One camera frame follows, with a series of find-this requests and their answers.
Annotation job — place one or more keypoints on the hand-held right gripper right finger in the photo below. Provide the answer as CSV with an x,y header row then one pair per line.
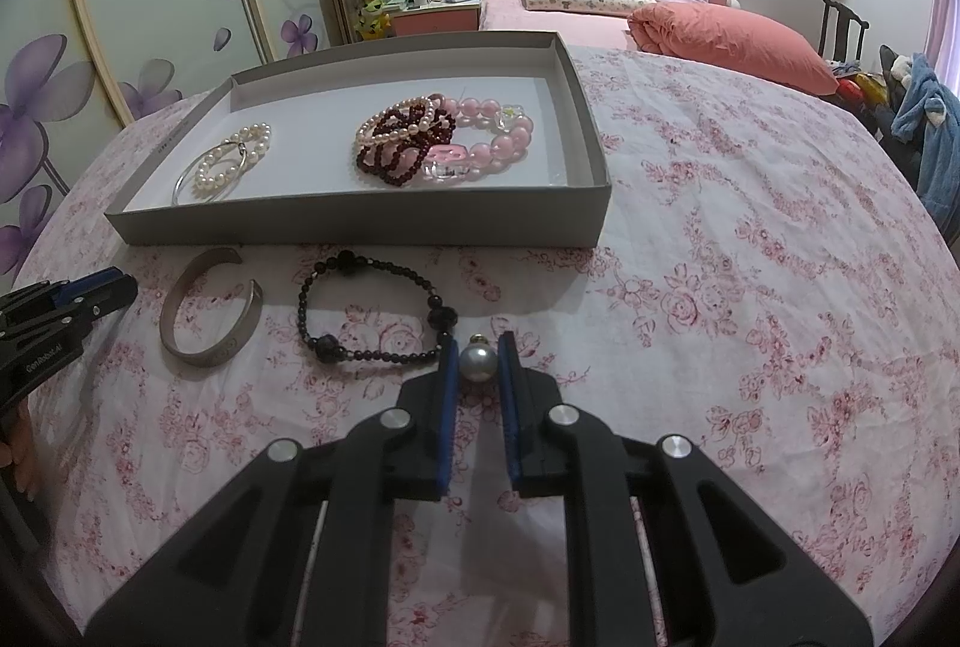
x,y
511,407

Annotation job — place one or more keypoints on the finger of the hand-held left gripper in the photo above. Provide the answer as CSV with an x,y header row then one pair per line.
x,y
112,300
94,283

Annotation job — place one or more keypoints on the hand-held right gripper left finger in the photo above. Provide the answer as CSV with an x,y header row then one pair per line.
x,y
448,422

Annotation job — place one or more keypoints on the thin silver bangle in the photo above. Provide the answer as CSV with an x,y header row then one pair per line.
x,y
241,146

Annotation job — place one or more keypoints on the grey cardboard box tray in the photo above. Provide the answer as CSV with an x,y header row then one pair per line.
x,y
375,219

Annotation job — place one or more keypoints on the person's left hand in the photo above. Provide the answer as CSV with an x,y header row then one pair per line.
x,y
19,456

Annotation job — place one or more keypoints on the green plush toy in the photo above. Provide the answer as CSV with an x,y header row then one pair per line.
x,y
375,20

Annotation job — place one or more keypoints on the bed with pink sheet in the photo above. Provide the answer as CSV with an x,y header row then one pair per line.
x,y
547,20

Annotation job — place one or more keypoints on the pink nightstand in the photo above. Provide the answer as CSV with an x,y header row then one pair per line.
x,y
435,20

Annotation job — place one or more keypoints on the folded pink quilt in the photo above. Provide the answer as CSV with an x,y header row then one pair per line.
x,y
727,47

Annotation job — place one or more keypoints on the dark wooden chair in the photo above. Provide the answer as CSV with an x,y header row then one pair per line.
x,y
840,28

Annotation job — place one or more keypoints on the blue fleece garment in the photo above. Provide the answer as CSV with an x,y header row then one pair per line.
x,y
937,129

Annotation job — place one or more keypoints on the pink curtain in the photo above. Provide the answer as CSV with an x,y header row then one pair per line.
x,y
945,17

